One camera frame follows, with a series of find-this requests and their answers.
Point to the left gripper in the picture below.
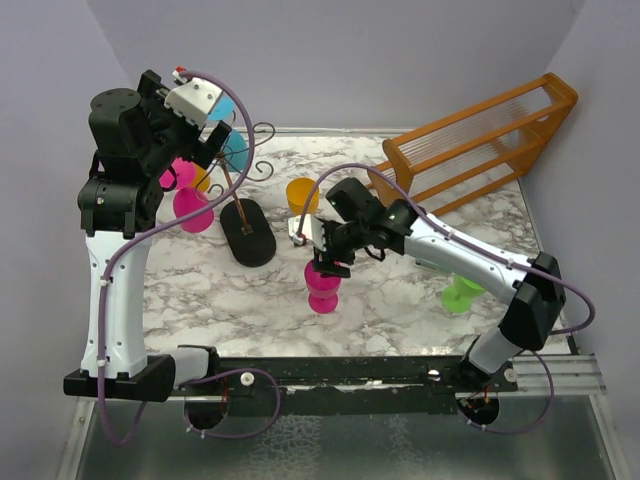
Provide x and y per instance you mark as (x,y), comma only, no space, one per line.
(153,95)

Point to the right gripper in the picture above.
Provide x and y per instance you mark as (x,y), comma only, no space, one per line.
(324,260)

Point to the blue wine glass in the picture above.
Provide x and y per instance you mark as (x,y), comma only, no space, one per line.
(235,148)

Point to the pink wine glass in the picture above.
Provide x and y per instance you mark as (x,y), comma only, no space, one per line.
(187,199)
(323,291)

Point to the yellow wine glass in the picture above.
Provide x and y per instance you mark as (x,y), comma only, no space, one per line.
(201,180)
(297,192)

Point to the metal wine glass rack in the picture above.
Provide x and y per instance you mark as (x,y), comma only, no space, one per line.
(245,226)

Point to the green wine glass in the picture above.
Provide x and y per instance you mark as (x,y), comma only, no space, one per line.
(457,298)

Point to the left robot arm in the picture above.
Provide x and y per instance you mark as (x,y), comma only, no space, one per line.
(138,134)

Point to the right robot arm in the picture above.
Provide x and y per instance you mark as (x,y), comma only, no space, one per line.
(527,286)

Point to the wooden dish rack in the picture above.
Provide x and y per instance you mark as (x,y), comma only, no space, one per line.
(454,160)

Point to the light blue eraser block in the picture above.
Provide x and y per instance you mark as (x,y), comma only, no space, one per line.
(431,266)

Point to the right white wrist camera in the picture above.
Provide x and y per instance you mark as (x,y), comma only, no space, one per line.
(308,229)

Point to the black base frame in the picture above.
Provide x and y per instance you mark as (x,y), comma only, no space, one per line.
(328,386)

